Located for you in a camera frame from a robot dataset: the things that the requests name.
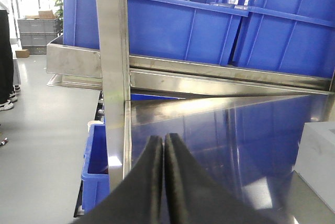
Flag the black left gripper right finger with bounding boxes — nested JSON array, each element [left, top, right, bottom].
[[164, 133, 291, 223]]

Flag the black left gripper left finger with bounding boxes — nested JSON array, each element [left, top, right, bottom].
[[74, 136, 163, 223]]

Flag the gray hollow cube base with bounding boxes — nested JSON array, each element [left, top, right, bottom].
[[294, 121, 334, 211]]

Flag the small blue bin lower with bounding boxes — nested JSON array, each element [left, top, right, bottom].
[[81, 124, 110, 213]]

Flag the blue plastic bin left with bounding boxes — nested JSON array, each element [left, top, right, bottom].
[[63, 0, 249, 66]]

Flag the blue plastic bin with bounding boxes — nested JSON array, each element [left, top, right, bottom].
[[63, 0, 249, 66], [230, 0, 334, 79]]

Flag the blue plastic bin right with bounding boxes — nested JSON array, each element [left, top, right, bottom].
[[230, 0, 334, 79]]

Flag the stainless steel shelf rack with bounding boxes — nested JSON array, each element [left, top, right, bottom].
[[46, 0, 335, 193]]

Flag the cardboard box on floor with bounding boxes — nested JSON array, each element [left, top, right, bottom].
[[15, 49, 30, 58]]

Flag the gray stacked crates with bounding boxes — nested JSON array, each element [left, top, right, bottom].
[[18, 18, 61, 54]]

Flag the person in black trousers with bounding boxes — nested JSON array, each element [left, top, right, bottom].
[[1, 0, 17, 111]]

